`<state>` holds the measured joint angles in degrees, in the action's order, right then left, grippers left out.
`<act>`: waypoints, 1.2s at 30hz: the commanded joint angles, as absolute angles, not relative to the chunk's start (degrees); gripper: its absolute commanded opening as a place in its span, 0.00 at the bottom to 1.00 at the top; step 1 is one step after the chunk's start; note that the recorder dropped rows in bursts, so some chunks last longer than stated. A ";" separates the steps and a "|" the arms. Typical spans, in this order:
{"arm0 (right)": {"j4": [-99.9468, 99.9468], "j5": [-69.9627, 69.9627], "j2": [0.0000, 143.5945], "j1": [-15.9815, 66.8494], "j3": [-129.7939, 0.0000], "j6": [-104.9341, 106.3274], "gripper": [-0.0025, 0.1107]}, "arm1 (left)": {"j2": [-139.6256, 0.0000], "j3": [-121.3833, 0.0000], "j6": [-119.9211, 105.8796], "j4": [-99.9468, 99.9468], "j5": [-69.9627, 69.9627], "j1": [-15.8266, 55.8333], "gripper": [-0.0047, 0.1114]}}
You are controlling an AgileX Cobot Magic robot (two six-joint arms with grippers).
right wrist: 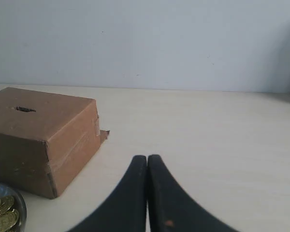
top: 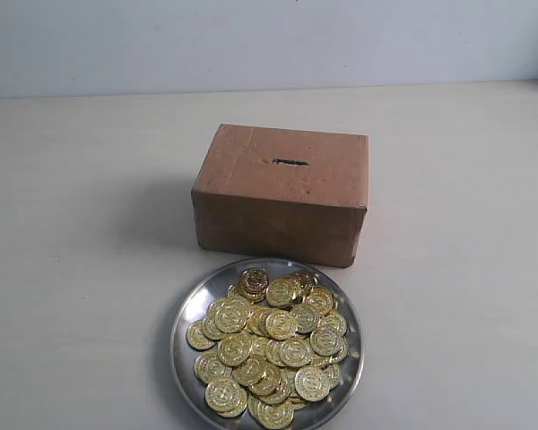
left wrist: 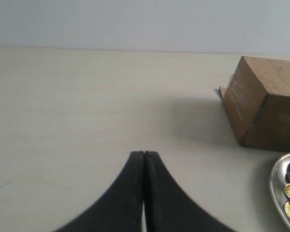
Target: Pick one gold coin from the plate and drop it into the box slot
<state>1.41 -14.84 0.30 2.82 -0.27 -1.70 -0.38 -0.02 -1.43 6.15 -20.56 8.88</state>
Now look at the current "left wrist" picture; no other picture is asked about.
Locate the brown cardboard slot box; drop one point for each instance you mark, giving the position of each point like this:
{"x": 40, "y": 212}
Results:
{"x": 257, "y": 102}

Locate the round steel plate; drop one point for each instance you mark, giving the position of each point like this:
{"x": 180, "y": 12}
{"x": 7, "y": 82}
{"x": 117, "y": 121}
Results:
{"x": 279, "y": 177}

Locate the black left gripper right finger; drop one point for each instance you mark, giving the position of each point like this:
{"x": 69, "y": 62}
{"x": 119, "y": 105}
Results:
{"x": 167, "y": 207}

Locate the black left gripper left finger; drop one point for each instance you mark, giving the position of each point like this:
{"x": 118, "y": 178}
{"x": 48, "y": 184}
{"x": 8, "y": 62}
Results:
{"x": 119, "y": 209}

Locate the gold coin left edge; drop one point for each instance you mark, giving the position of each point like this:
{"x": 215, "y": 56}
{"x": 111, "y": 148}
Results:
{"x": 287, "y": 190}

